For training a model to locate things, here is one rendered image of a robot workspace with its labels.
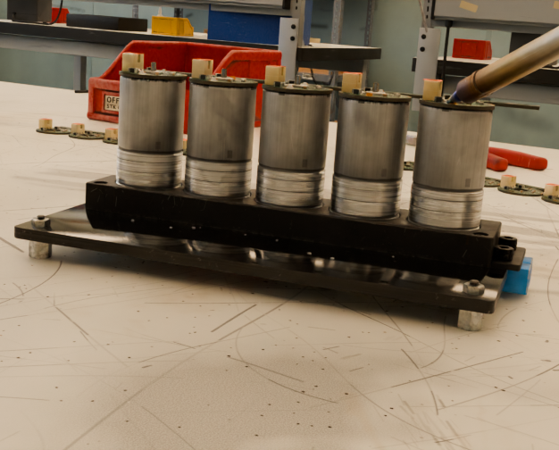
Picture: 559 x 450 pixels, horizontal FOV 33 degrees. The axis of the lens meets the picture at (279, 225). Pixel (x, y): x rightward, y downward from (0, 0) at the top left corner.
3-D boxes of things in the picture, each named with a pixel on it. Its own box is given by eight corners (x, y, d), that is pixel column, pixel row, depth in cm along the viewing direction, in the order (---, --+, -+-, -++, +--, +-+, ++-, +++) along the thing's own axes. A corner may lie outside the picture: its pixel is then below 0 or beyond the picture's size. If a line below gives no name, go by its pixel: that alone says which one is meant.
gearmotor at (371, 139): (388, 248, 32) (404, 96, 30) (319, 237, 32) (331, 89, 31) (402, 234, 34) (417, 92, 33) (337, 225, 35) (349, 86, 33)
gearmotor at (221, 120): (234, 226, 33) (243, 81, 32) (171, 217, 34) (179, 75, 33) (257, 213, 35) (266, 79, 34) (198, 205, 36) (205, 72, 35)
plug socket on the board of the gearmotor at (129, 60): (139, 72, 34) (140, 54, 34) (119, 70, 34) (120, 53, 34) (149, 72, 35) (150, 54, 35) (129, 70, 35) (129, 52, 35)
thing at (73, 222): (511, 279, 33) (514, 247, 33) (490, 338, 27) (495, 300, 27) (113, 220, 38) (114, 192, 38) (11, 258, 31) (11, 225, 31)
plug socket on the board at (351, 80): (362, 94, 32) (364, 74, 32) (338, 92, 32) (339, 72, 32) (368, 93, 32) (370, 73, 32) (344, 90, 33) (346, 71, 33)
